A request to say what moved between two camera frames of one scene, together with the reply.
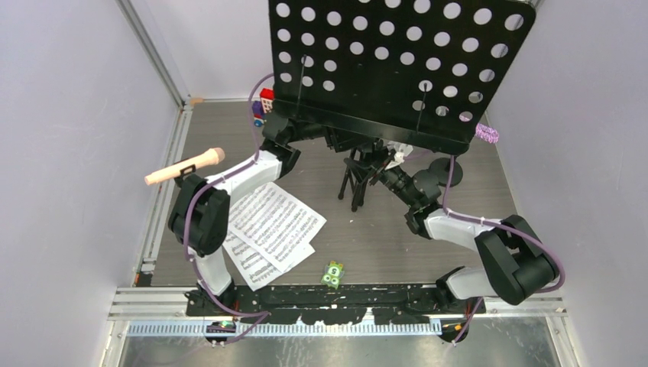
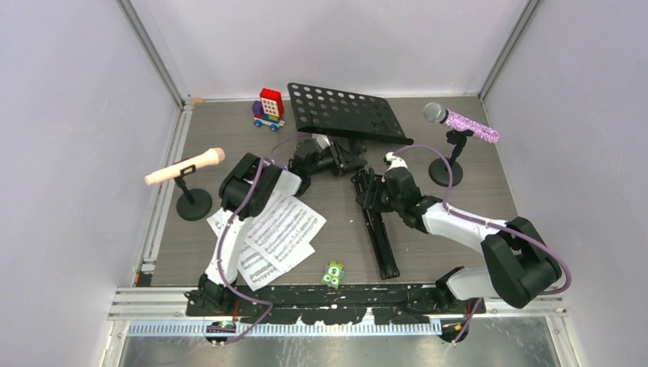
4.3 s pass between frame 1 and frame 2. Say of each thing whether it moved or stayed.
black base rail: stayed
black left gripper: moved
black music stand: moved
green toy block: stayed
